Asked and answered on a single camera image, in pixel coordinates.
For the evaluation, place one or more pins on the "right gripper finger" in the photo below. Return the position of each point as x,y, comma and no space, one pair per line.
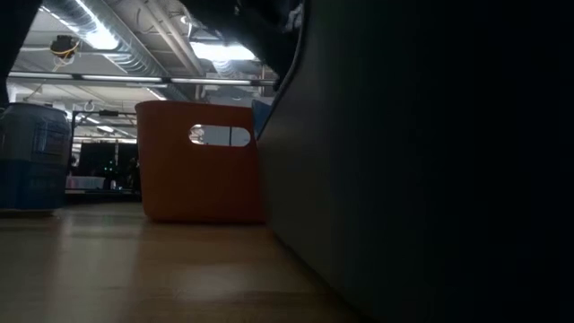
279,76

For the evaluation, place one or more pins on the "teal plastic bin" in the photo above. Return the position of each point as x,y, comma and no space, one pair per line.
426,179

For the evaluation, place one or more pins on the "silver soda can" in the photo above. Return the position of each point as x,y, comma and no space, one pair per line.
33,157

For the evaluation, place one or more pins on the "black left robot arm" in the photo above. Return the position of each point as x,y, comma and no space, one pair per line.
13,36

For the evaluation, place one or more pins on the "ceiling light panel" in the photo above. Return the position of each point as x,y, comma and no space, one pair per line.
222,51

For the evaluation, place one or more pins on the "orange plastic bin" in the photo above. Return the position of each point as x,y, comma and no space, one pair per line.
197,184

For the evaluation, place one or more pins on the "grey overhead rig bar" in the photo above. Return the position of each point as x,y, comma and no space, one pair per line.
134,78

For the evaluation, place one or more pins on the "yellow black ceiling device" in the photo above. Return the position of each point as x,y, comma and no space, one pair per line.
64,46

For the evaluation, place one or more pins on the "white table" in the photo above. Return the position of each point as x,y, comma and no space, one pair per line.
85,182

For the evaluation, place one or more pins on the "ribbed silver ventilation duct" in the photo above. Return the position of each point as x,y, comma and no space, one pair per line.
134,54

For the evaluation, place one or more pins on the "black rack frame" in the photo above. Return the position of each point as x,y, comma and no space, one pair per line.
72,143

